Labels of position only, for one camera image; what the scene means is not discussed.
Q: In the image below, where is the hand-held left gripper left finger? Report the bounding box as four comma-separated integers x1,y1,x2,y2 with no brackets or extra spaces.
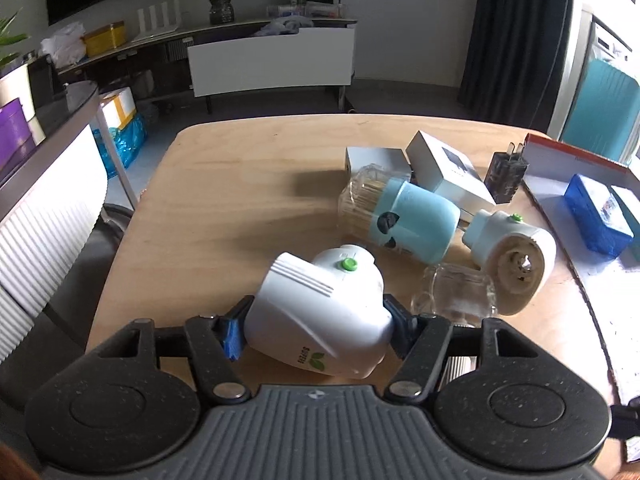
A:
96,295,256,406

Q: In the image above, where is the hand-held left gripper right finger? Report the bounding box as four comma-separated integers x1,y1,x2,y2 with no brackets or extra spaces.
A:
382,295,539,407

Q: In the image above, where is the blue toothpick holder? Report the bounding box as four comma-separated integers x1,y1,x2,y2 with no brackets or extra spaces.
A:
337,164,461,265

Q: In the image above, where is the orange-edged cardboard box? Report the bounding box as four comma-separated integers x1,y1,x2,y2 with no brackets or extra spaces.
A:
521,132,640,413

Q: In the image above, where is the clear glass bottle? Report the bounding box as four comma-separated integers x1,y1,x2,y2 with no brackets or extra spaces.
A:
410,262,499,325

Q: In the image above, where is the white charger box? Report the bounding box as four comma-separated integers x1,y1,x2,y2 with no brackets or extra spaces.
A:
405,130,497,212

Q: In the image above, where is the grey box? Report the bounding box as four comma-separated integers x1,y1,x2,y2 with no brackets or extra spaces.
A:
344,146,414,187

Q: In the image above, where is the black charger plug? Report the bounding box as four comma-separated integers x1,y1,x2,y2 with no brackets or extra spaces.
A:
483,141,530,205

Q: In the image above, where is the blue plastic bag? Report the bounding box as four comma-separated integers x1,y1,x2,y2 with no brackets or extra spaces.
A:
93,111,149,179

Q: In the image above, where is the white ribbed sideboard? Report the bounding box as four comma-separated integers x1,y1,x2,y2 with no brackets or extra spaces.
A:
0,79,109,363

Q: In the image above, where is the blue tissue pack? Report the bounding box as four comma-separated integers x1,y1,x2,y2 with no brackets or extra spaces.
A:
563,173,635,260

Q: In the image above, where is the white and yellow box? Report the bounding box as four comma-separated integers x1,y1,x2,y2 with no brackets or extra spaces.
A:
97,87,137,129

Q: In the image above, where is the teal box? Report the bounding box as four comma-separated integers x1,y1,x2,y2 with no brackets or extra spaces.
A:
610,185,640,242

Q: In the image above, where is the white TV cabinet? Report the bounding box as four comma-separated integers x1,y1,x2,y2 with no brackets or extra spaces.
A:
50,16,359,113

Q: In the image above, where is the purple box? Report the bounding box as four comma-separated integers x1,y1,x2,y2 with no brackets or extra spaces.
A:
0,99,39,172

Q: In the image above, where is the teal suitcase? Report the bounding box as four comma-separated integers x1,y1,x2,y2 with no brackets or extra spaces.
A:
559,56,640,162

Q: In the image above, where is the blue cloth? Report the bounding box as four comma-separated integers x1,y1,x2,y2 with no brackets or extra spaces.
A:
251,14,314,39

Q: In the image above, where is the dark curtain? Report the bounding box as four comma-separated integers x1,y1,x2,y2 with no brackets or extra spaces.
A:
457,0,577,128

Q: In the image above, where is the white router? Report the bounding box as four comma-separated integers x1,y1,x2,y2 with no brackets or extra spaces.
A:
130,3,182,42

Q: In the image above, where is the clear plastic storage box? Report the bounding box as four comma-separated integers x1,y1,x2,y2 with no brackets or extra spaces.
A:
266,0,347,19

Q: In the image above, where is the white plastic bag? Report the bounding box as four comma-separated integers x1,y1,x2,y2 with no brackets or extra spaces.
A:
39,22,89,69

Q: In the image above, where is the white washing machine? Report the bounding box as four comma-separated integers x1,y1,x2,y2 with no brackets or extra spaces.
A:
584,14,640,67

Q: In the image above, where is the green leafy plant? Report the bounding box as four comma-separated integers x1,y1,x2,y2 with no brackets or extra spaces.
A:
0,9,32,69

